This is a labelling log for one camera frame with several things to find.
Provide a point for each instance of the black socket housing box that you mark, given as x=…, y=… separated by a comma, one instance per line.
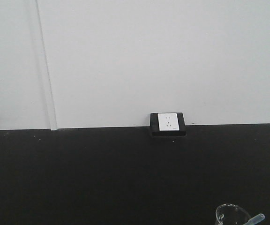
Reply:
x=154, y=127

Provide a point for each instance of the clear glass beaker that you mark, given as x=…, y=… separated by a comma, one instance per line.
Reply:
x=230, y=214

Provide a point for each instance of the clear plastic pipette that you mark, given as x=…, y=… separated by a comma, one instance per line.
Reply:
x=256, y=219

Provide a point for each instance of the white wall power socket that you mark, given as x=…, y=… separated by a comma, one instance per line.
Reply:
x=168, y=122

